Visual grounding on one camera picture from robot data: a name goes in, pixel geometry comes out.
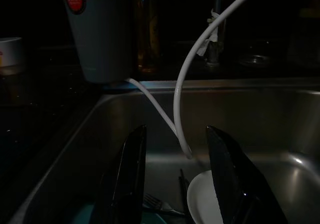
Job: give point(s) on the metal tap with white cloth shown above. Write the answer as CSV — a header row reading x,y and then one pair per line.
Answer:
x,y
215,51

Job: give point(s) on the black chopstick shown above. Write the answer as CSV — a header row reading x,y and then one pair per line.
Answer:
x,y
183,184

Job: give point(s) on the stainless steel sink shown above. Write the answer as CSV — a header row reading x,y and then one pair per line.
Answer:
x,y
250,114

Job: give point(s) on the teal plate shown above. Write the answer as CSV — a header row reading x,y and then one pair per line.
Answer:
x,y
155,219

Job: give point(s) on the white bowl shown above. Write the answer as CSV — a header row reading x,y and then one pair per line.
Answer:
x,y
200,199

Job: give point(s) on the round metal drain cover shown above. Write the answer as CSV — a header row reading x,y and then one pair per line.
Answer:
x,y
253,59

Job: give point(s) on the yellow oil bottle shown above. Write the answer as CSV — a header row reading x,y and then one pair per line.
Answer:
x,y
147,46

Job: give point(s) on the white printed mug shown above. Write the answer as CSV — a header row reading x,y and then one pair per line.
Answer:
x,y
11,51

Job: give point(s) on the metal fork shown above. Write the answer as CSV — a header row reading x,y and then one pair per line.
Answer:
x,y
155,201

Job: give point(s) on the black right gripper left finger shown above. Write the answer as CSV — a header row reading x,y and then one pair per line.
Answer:
x,y
122,184

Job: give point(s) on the tall grey container red label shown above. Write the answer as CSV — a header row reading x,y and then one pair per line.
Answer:
x,y
100,34

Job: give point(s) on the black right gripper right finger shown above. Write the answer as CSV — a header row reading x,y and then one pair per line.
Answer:
x,y
235,184

